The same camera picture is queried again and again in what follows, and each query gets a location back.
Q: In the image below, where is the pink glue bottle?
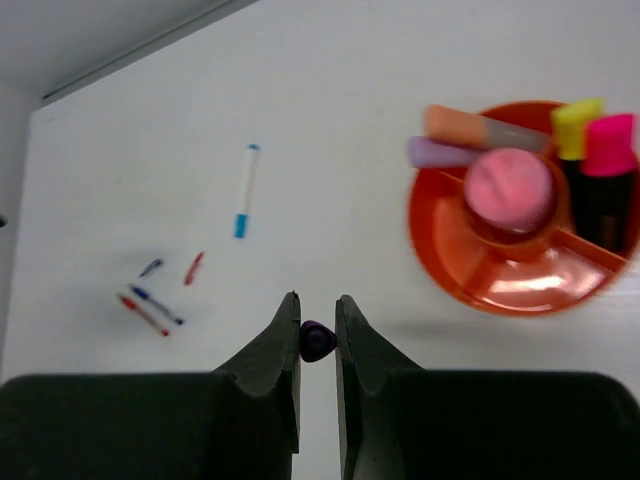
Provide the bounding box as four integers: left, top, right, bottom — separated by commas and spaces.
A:
463, 148, 553, 232

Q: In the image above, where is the blue capped white pen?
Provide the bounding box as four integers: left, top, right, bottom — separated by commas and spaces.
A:
233, 144, 260, 239

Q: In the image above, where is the yellow black highlighter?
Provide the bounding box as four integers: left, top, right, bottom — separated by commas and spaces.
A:
550, 97, 604, 240

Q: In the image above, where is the blue ballpoint pen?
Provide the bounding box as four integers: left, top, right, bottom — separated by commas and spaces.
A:
128, 284, 185, 326

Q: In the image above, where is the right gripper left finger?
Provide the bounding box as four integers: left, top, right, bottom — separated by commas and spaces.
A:
1, 292, 301, 479

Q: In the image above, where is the purple capped white pen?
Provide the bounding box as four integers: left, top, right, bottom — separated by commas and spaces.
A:
299, 320, 337, 363

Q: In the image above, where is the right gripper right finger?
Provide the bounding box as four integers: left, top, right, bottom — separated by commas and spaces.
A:
335, 295, 639, 479

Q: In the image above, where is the orange divided container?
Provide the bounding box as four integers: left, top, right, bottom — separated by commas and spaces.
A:
408, 100, 639, 316

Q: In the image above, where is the lilac marker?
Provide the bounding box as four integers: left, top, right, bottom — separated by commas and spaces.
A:
406, 136, 483, 169

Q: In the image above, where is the red paper clip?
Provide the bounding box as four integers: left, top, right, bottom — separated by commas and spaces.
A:
183, 251, 206, 286

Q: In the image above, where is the grey orange marker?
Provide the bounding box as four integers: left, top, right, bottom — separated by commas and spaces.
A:
424, 105, 551, 153

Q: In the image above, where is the blue paper clip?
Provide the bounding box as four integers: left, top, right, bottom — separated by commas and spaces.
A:
139, 258, 164, 278

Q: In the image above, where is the pink black highlighter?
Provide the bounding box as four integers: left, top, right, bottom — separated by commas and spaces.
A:
581, 113, 637, 254

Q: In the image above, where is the red ballpoint pen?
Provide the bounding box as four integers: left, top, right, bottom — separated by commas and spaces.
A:
118, 293, 170, 337

